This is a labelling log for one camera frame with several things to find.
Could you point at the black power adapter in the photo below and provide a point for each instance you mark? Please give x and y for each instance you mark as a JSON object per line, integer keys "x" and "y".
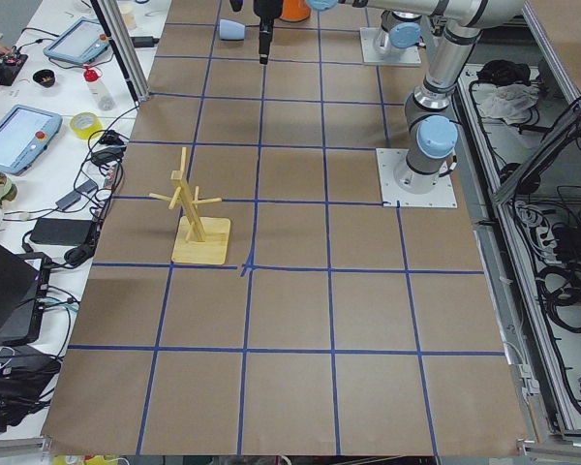
{"x": 56, "y": 231}

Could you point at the lower blue teach pendant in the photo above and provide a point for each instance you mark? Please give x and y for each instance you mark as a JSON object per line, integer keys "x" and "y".
{"x": 25, "y": 133}

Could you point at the aluminium frame post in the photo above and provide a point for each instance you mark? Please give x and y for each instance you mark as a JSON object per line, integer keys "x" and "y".
{"x": 108, "y": 14}

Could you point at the black laptop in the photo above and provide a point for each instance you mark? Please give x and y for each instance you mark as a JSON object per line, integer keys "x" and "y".
{"x": 23, "y": 285}

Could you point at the white cloth rag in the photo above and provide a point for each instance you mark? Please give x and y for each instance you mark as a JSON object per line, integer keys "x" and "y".
{"x": 512, "y": 103}

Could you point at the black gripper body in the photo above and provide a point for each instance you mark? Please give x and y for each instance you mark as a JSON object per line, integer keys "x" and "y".
{"x": 266, "y": 10}

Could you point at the light blue cup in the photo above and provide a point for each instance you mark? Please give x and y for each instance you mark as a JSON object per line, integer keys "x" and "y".
{"x": 230, "y": 30}

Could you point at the blue teach pendant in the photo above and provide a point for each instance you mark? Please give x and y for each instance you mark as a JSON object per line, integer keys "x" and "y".
{"x": 25, "y": 133}
{"x": 80, "y": 44}

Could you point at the upper blue teach pendant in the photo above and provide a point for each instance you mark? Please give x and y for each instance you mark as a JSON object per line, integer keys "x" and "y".
{"x": 80, "y": 44}

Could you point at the yellow tape roll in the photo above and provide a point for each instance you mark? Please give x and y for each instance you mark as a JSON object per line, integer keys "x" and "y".
{"x": 86, "y": 125}

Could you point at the wooden cup tree stand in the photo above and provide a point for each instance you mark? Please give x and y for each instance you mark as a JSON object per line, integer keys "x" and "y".
{"x": 199, "y": 239}

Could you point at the orange cylindrical can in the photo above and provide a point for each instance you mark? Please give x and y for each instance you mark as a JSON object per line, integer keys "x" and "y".
{"x": 295, "y": 11}

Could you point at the black bowl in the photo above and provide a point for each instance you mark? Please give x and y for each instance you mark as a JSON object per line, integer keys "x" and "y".
{"x": 45, "y": 77}

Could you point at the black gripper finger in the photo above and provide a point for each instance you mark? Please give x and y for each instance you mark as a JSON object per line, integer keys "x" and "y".
{"x": 266, "y": 30}

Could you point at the clear bottle red cap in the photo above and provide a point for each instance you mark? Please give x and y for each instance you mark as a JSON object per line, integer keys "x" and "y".
{"x": 98, "y": 89}

